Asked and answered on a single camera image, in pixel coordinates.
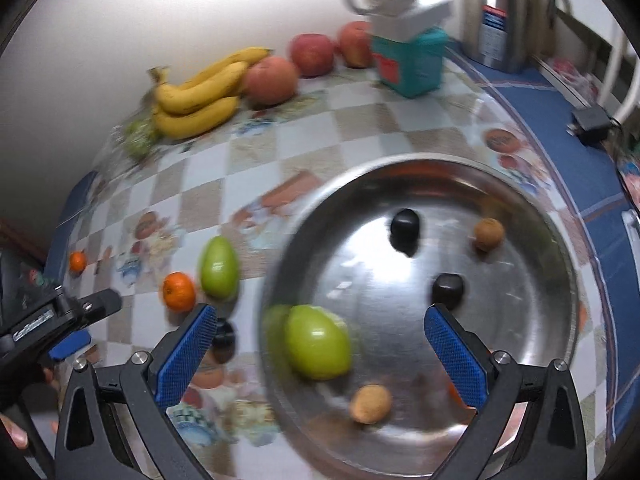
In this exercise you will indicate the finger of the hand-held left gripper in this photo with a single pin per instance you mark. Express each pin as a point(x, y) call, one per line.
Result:
point(97, 305)
point(70, 347)

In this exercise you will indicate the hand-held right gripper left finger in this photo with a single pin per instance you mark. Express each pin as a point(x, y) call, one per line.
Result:
point(185, 355)

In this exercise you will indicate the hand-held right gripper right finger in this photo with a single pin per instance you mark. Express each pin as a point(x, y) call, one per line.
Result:
point(457, 355)

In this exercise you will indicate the dark purple plum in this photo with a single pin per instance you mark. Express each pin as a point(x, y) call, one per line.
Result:
point(447, 290)
point(224, 337)
point(404, 225)

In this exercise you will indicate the brown longan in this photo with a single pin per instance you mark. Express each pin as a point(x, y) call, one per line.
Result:
point(489, 233)
point(370, 403)

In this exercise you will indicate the stainless steel basin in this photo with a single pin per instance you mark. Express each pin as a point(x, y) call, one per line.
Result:
point(380, 285)

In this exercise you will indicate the green mango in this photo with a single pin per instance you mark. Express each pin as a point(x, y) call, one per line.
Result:
point(219, 265)
point(317, 342)

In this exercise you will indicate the person's left hand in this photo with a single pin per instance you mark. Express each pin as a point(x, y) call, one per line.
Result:
point(12, 430)

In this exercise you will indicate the tiny orange kumquat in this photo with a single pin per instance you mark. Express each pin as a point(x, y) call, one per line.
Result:
point(77, 261)

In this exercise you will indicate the orange mandarin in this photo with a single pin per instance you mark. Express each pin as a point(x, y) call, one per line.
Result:
point(178, 291)

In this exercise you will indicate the green mango on table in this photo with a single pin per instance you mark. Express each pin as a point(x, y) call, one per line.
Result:
point(219, 265)

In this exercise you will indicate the clear bag of green fruit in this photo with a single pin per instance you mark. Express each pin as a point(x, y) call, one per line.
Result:
point(137, 137)

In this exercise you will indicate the yellow banana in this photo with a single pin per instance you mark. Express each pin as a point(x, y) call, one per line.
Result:
point(195, 119)
point(227, 66)
point(200, 92)

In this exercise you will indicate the white plastic holder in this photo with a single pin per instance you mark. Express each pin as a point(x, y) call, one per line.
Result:
point(632, 232)

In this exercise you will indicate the colourful snack packet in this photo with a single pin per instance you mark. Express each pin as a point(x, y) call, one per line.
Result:
point(631, 172)

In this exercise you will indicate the checked printed tablecloth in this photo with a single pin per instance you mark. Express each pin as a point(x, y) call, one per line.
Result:
point(310, 125)

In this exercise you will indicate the black power adapter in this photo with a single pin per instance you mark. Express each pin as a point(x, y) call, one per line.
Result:
point(591, 122)

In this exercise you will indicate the peach left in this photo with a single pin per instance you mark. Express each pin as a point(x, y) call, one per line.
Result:
point(270, 80)

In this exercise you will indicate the teal plastic box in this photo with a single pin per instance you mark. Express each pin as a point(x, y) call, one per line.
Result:
point(412, 65)

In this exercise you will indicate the pink plastic bag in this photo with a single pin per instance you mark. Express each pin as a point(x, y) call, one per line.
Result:
point(575, 77)

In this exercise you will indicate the white chair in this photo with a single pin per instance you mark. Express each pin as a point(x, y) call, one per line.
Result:
point(617, 77)

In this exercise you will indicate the red apple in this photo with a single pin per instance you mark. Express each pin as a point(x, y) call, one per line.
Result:
point(355, 44)
point(312, 55)

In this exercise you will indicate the stainless steel thermos kettle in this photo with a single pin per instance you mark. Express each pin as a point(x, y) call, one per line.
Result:
point(495, 20)

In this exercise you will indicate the white power strip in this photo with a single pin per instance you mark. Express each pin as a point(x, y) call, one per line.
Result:
point(407, 10)

